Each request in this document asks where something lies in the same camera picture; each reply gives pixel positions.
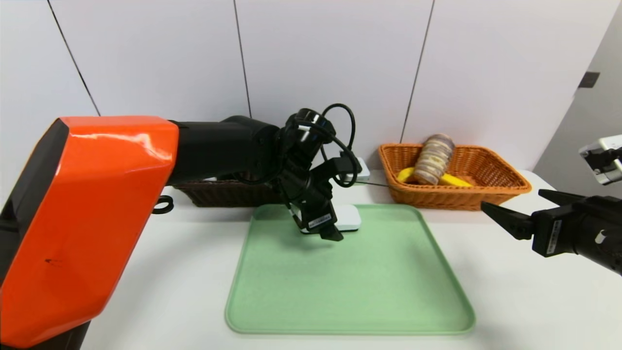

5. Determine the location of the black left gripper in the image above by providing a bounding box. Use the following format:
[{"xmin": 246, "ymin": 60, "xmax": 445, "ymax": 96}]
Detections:
[{"xmin": 292, "ymin": 179, "xmax": 344, "ymax": 242}]

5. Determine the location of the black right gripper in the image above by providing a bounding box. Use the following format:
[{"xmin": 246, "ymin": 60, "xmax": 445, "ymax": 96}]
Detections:
[{"xmin": 481, "ymin": 189, "xmax": 622, "ymax": 276}]

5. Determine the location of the white router box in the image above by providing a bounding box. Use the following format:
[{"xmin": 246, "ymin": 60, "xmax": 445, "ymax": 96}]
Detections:
[{"xmin": 334, "ymin": 204, "xmax": 362, "ymax": 232}]

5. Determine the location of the yellow banana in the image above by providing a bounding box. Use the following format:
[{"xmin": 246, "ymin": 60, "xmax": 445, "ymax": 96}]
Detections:
[{"xmin": 397, "ymin": 167, "xmax": 473, "ymax": 188}]

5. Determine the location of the striped twisted bread loaf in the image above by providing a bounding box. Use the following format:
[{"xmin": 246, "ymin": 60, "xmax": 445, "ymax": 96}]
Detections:
[{"xmin": 413, "ymin": 134, "xmax": 456, "ymax": 186}]

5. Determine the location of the orange wicker basket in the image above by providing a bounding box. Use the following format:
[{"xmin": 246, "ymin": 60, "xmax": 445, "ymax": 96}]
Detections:
[{"xmin": 378, "ymin": 144, "xmax": 532, "ymax": 211}]

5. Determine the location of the dark brown wicker basket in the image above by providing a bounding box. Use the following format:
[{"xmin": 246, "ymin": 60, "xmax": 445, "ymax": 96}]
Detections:
[{"xmin": 173, "ymin": 179, "xmax": 288, "ymax": 208}]

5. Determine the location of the light green plastic tray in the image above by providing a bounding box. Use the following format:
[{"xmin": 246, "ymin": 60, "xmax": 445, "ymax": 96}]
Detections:
[{"xmin": 225, "ymin": 204, "xmax": 476, "ymax": 335}]

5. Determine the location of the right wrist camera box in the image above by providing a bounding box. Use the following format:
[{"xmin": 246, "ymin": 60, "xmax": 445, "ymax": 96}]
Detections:
[{"xmin": 578, "ymin": 135, "xmax": 622, "ymax": 186}]

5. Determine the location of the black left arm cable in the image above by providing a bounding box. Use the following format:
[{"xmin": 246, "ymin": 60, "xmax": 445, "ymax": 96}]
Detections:
[{"xmin": 320, "ymin": 103, "xmax": 363, "ymax": 189}]

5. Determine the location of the black arm strap loop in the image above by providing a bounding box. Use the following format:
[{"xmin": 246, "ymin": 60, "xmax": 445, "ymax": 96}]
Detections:
[{"xmin": 152, "ymin": 195, "xmax": 174, "ymax": 215}]

